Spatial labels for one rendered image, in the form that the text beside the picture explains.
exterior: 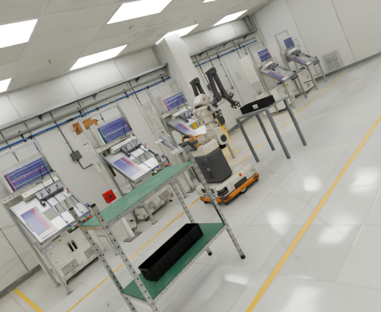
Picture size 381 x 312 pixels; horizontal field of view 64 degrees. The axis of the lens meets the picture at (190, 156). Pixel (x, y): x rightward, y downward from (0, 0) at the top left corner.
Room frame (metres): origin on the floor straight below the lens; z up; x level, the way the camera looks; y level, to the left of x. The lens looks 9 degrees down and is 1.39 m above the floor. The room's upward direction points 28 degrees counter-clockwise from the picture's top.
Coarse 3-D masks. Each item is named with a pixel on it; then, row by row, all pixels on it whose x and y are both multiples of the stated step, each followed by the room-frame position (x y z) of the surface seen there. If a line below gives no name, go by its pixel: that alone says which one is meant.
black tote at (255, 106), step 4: (268, 96) 4.43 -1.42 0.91; (272, 96) 4.36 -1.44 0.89; (256, 100) 4.65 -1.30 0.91; (260, 100) 4.59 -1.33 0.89; (264, 100) 4.30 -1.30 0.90; (268, 100) 4.31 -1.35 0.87; (272, 100) 4.34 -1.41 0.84; (248, 104) 4.83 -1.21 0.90; (252, 104) 4.52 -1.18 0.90; (256, 104) 4.45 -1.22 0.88; (260, 104) 4.39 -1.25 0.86; (264, 104) 4.33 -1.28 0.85; (268, 104) 4.30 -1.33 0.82; (240, 108) 4.77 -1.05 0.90; (244, 108) 4.70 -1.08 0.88; (248, 108) 4.62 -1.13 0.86; (252, 108) 4.56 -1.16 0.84; (256, 108) 4.48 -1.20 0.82; (260, 108) 4.42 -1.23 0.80; (244, 112) 4.74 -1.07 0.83; (248, 112) 4.66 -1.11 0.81
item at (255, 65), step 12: (264, 48) 8.47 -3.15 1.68; (240, 60) 8.31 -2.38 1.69; (252, 60) 8.16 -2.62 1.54; (264, 60) 8.14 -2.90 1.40; (252, 72) 8.18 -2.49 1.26; (264, 72) 7.93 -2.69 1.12; (276, 72) 7.96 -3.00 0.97; (288, 72) 8.05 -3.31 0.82; (264, 84) 8.00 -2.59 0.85; (288, 84) 8.26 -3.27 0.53; (300, 84) 8.06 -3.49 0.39; (264, 96) 8.16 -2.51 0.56; (276, 96) 7.90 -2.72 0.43; (288, 96) 7.62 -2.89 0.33; (276, 108) 7.99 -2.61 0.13
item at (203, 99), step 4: (200, 96) 4.09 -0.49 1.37; (204, 96) 4.08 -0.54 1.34; (208, 96) 4.12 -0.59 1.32; (196, 100) 4.15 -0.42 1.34; (200, 100) 4.06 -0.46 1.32; (204, 100) 4.08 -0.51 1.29; (208, 100) 4.10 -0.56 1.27; (196, 104) 4.13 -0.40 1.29; (200, 104) 4.07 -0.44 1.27; (204, 104) 4.07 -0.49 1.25; (208, 104) 4.08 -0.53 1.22
